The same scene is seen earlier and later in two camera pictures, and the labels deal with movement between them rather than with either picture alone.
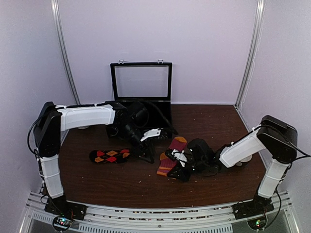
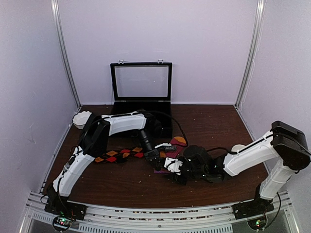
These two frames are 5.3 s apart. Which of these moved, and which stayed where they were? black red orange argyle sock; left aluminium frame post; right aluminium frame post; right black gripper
Moved: right black gripper
Stayed: right aluminium frame post; black red orange argyle sock; left aluminium frame post
